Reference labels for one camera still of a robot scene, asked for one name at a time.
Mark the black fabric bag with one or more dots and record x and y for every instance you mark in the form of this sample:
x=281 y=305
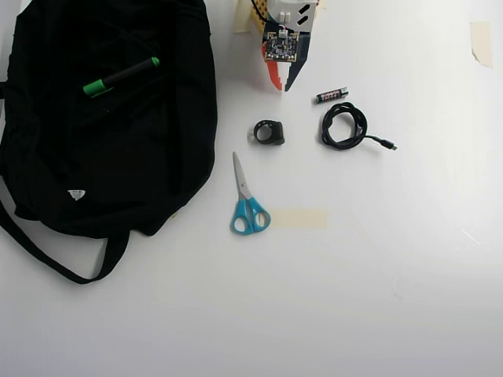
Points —
x=110 y=157

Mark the green marker with black barrel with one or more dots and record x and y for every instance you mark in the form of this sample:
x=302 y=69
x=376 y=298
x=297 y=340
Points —
x=122 y=76

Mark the beige tape piece torn corner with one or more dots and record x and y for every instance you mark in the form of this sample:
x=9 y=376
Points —
x=481 y=39

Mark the bare camera circuit board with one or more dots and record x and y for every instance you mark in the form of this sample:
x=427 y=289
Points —
x=281 y=46

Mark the black aa battery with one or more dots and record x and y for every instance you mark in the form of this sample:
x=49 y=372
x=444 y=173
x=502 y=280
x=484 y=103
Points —
x=332 y=95

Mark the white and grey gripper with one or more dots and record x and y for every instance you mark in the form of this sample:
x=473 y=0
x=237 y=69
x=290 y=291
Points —
x=299 y=70

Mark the beige tape piece by base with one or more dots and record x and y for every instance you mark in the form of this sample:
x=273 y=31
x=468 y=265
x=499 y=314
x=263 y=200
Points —
x=239 y=19

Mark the long beige tape strip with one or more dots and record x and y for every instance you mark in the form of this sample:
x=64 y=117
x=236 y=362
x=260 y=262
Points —
x=302 y=219

